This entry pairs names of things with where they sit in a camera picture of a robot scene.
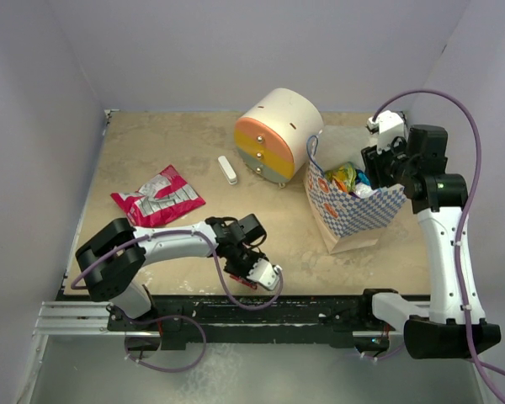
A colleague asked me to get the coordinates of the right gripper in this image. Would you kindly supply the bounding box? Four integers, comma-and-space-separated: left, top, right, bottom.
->
363, 132, 417, 189

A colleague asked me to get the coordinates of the small pink candy packet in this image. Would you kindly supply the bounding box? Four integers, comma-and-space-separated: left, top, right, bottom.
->
230, 274, 258, 290

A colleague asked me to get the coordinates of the purple snack bag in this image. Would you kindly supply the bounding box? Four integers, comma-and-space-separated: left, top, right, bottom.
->
351, 170, 379, 199

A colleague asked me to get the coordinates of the green Fox's candy bag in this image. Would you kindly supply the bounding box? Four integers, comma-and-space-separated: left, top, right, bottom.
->
325, 162, 357, 191

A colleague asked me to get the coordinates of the orange Fox's candy bag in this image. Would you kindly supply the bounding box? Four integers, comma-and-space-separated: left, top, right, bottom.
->
332, 178, 351, 194

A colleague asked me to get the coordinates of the checkered paper bag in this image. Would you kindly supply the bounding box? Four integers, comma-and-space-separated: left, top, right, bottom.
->
304, 125, 406, 254

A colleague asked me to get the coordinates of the pink snack bag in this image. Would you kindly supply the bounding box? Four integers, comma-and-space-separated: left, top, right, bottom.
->
110, 165, 205, 228

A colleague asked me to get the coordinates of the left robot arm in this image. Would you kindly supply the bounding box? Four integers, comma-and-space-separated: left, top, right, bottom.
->
71, 214, 280, 330

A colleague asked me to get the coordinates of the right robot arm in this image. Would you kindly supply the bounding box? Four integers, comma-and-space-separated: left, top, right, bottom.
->
357, 120, 501, 359

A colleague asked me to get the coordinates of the small white plastic bar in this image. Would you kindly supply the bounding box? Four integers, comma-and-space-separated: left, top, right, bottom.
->
217, 156, 238, 185

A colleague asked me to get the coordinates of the round mini drawer cabinet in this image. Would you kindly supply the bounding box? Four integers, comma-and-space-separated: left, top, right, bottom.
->
234, 88, 324, 186

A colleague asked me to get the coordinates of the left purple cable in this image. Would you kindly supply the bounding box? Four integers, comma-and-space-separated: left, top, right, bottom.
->
69, 229, 285, 372

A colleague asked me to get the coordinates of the purple cable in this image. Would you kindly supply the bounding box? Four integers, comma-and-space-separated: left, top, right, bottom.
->
359, 88, 505, 388
69, 229, 285, 372

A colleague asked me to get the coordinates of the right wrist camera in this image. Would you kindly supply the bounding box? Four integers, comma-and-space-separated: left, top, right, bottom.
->
366, 110, 406, 149

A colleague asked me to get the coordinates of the black table front rail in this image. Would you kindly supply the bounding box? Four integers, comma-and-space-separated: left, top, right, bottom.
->
104, 294, 409, 350

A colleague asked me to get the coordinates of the aluminium frame rail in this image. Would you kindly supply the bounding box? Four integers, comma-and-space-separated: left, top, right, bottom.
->
32, 300, 114, 337

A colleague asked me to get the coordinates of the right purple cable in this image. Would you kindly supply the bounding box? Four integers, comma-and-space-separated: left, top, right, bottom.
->
359, 88, 505, 388

